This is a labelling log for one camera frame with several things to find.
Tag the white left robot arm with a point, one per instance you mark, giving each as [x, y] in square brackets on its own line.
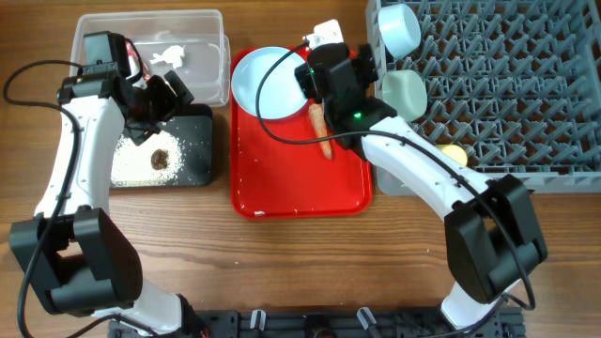
[74, 258]

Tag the clear plastic bin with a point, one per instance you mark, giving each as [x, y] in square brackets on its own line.
[205, 69]

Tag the yellow plastic cup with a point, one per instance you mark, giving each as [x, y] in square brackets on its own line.
[449, 153]

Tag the grey dishwasher rack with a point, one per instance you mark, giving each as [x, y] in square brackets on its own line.
[515, 83]

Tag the light blue bowl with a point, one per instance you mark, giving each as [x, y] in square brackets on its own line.
[400, 30]

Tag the red snack wrapper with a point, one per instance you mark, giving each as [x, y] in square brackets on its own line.
[136, 65]

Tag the mint green bowl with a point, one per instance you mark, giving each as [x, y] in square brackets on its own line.
[405, 91]

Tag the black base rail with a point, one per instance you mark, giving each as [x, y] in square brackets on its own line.
[414, 322]

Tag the white rice pile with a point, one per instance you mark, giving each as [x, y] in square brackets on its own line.
[131, 163]

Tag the red plastic tray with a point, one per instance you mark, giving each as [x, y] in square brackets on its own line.
[271, 180]

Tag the black square bin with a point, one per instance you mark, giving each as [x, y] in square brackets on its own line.
[195, 133]

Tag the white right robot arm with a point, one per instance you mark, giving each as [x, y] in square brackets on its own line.
[492, 234]

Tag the white tissue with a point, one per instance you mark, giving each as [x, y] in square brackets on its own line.
[172, 56]

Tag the light blue plate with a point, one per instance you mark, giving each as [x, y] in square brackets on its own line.
[280, 96]

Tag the orange carrot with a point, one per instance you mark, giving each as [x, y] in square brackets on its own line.
[317, 118]

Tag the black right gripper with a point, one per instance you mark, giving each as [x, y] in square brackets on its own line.
[362, 69]

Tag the brown food scrap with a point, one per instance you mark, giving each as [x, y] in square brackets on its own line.
[159, 159]

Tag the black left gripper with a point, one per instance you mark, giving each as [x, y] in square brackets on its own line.
[169, 105]

